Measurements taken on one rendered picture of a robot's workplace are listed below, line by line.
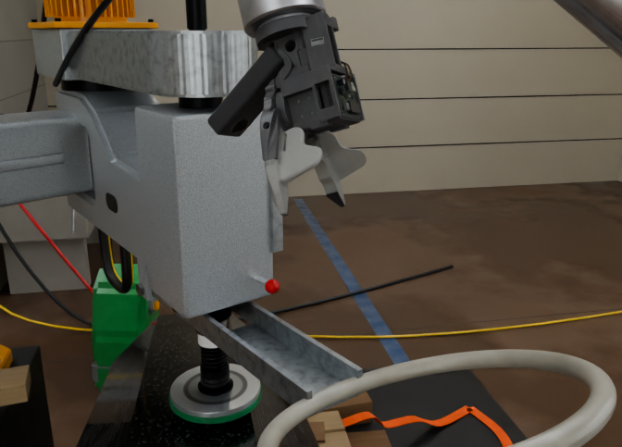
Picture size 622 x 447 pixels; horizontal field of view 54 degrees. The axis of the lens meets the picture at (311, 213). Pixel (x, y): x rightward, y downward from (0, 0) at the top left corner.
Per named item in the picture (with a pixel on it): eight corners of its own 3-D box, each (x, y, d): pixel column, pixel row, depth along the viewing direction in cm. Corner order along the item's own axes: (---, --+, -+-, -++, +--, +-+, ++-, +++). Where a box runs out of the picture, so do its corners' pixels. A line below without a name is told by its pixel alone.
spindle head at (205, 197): (123, 279, 152) (105, 98, 140) (203, 260, 165) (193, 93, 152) (186, 333, 125) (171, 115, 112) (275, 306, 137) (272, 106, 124)
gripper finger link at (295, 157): (312, 187, 54) (318, 111, 60) (256, 202, 57) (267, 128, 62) (328, 205, 57) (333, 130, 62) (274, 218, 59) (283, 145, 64)
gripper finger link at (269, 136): (268, 149, 58) (278, 83, 63) (255, 153, 59) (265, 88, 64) (292, 176, 61) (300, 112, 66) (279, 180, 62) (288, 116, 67)
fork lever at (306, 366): (133, 295, 152) (131, 276, 151) (203, 277, 163) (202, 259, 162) (290, 427, 99) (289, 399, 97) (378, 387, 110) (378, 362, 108)
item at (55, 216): (-7, 304, 389) (-28, 172, 364) (41, 238, 511) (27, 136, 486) (95, 295, 400) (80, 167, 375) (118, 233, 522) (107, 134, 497)
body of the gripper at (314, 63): (340, 121, 59) (313, 3, 60) (266, 144, 63) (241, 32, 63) (366, 126, 66) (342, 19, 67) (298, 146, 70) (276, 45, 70)
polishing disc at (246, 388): (220, 358, 160) (220, 353, 159) (279, 388, 146) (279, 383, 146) (152, 392, 144) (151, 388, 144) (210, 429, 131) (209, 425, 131)
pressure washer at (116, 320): (111, 356, 325) (94, 201, 300) (176, 359, 323) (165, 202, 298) (83, 394, 292) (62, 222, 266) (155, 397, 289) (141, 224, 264)
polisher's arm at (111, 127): (70, 239, 193) (52, 81, 178) (141, 226, 206) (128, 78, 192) (166, 327, 136) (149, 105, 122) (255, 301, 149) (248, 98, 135)
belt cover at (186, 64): (38, 86, 183) (31, 28, 178) (120, 82, 197) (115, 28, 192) (170, 124, 109) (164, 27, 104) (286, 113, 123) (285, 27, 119)
